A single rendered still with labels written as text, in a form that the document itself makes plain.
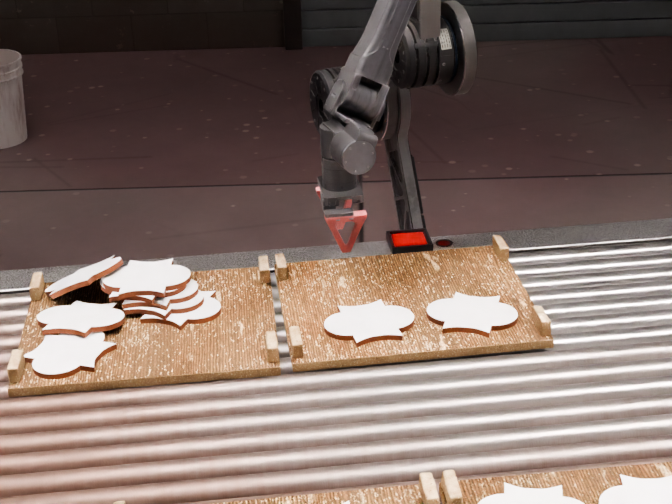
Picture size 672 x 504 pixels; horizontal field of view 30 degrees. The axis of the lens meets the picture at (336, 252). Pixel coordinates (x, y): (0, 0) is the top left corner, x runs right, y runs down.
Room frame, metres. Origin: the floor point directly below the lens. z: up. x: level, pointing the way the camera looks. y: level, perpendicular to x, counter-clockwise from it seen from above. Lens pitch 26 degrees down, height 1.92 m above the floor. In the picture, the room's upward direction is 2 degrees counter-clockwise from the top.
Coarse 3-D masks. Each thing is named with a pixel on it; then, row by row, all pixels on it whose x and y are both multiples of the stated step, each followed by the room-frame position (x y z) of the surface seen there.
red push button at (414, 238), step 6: (396, 234) 2.11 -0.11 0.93; (402, 234) 2.11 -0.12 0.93; (408, 234) 2.11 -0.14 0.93; (414, 234) 2.11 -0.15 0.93; (420, 234) 2.11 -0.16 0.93; (396, 240) 2.09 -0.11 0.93; (402, 240) 2.09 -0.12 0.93; (408, 240) 2.09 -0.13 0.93; (414, 240) 2.09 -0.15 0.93; (420, 240) 2.08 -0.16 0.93; (396, 246) 2.06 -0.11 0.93
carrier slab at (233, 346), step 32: (96, 288) 1.93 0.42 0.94; (224, 288) 1.91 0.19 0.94; (256, 288) 1.90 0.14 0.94; (32, 320) 1.82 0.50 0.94; (128, 320) 1.81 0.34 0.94; (224, 320) 1.79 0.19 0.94; (256, 320) 1.79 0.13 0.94; (128, 352) 1.70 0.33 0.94; (160, 352) 1.70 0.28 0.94; (192, 352) 1.70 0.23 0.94; (224, 352) 1.69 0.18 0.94; (256, 352) 1.69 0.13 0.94; (32, 384) 1.62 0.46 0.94; (64, 384) 1.62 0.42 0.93; (96, 384) 1.62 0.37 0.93; (128, 384) 1.62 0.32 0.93; (160, 384) 1.63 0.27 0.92
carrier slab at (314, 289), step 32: (384, 256) 2.01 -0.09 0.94; (416, 256) 2.00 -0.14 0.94; (448, 256) 2.00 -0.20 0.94; (480, 256) 1.99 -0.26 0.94; (288, 288) 1.90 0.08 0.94; (320, 288) 1.90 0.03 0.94; (352, 288) 1.89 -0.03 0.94; (384, 288) 1.89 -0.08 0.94; (416, 288) 1.88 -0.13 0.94; (448, 288) 1.88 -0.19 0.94; (480, 288) 1.87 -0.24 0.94; (512, 288) 1.87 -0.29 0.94; (288, 320) 1.79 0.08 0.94; (320, 320) 1.78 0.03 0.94; (416, 320) 1.77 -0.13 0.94; (320, 352) 1.68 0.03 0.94; (352, 352) 1.68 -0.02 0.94; (384, 352) 1.67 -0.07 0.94; (416, 352) 1.67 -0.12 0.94; (448, 352) 1.68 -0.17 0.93; (480, 352) 1.68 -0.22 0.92
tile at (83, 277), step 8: (112, 256) 1.96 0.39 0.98; (96, 264) 1.95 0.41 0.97; (104, 264) 1.91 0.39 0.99; (112, 264) 1.88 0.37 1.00; (120, 264) 1.89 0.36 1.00; (80, 272) 1.93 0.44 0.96; (88, 272) 1.90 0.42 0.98; (96, 272) 1.87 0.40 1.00; (104, 272) 1.87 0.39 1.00; (64, 280) 1.92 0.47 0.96; (72, 280) 1.89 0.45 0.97; (80, 280) 1.86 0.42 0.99; (88, 280) 1.84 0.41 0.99; (48, 288) 1.91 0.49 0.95; (56, 288) 1.88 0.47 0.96; (64, 288) 1.86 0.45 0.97; (72, 288) 1.85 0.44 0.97; (48, 296) 1.89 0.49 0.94; (56, 296) 1.85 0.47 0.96
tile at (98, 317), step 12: (48, 312) 1.82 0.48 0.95; (60, 312) 1.82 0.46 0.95; (72, 312) 1.81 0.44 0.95; (84, 312) 1.81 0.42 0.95; (96, 312) 1.81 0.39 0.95; (108, 312) 1.81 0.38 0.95; (120, 312) 1.81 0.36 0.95; (48, 324) 1.77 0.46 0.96; (60, 324) 1.76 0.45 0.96; (72, 324) 1.76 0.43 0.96; (84, 324) 1.76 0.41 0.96; (96, 324) 1.76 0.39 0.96; (108, 324) 1.76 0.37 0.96; (120, 324) 1.77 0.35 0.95; (84, 336) 1.73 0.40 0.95
